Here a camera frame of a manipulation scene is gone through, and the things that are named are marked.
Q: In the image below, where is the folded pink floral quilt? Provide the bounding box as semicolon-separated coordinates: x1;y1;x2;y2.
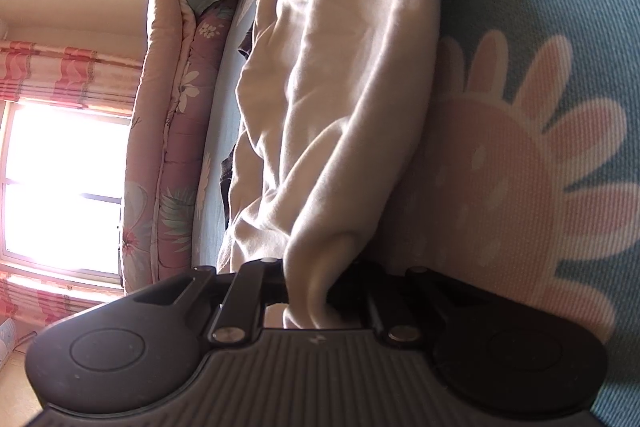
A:
117;0;241;295

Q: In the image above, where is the beige sweatshirt with dark sleeves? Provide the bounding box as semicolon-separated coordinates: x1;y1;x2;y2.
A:
217;0;443;330

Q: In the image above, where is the window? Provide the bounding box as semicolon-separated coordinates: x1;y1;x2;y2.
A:
0;99;133;290

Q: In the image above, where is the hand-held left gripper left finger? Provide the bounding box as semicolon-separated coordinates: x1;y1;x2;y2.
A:
132;258;291;348

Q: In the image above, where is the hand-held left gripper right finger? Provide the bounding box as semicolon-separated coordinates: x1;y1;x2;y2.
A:
325;260;482;348

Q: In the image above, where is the pink striped curtain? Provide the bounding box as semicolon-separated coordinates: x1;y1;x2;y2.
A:
0;269;123;343
0;38;143;112

